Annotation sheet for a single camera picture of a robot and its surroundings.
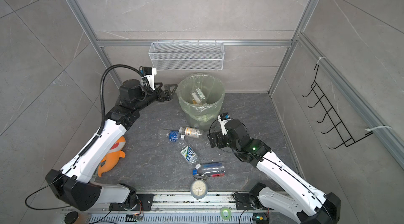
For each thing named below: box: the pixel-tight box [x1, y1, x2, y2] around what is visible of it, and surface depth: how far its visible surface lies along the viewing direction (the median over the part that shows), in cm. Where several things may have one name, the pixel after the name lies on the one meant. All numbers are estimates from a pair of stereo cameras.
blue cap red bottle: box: [192, 161, 226, 178], surface depth 81 cm
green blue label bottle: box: [177, 134, 202, 170], surface depth 85 cm
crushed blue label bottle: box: [166, 129, 180, 142], surface depth 92 cm
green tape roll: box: [219, 206, 232, 221], surface depth 73 cm
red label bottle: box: [191, 92, 201, 104], surface depth 100 cm
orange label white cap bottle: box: [178, 126, 204, 139], surface depth 95 cm
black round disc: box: [64, 210, 79, 224], surface depth 63 cm
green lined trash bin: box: [176, 73, 226, 131], surface depth 91 cm
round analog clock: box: [190, 178, 208, 200], surface depth 76 cm
